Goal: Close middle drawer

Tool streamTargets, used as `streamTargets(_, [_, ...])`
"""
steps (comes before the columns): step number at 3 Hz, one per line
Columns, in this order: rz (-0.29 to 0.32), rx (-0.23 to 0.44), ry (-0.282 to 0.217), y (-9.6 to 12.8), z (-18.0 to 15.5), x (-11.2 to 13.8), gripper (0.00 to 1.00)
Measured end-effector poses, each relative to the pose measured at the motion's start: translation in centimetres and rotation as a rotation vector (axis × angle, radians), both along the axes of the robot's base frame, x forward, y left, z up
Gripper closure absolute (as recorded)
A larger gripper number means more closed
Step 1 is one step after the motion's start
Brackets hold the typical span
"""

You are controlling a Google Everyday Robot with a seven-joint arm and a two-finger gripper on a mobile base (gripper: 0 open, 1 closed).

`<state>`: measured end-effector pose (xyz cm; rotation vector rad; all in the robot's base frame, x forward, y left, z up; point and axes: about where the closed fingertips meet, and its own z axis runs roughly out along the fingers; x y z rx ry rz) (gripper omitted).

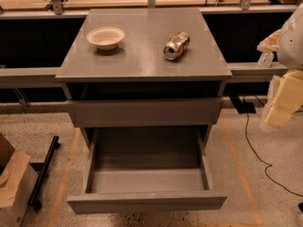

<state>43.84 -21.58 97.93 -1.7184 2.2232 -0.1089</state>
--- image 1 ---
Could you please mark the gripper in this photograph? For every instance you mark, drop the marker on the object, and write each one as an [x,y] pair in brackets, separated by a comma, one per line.
[292,44]

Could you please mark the grey drawer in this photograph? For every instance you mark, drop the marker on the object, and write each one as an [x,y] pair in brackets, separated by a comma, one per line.
[144,113]
[146,170]

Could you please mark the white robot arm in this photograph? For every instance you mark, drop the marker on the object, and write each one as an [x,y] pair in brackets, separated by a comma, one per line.
[287,42]

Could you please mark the grey drawer cabinet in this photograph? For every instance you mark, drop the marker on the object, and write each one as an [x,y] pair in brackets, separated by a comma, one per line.
[137,68]

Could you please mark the grey top drawer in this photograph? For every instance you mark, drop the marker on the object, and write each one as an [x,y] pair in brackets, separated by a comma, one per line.
[144,113]

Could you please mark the clear sanitizer pump bottle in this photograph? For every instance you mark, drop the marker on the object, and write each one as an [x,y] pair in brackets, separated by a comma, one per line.
[265,60]

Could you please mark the black floor power box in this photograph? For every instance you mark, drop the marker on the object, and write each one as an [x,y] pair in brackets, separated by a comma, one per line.
[242,106]

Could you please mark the crushed metallic soda can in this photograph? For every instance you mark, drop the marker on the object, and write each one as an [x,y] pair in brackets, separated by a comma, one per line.
[176,46]

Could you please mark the black metal bar stand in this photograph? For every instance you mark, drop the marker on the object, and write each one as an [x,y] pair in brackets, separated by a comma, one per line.
[41,169]

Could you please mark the brown cardboard box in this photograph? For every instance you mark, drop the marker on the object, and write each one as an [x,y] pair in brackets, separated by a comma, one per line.
[17,179]

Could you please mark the grey metal rail frame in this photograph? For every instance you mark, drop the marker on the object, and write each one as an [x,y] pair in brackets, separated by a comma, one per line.
[41,76]

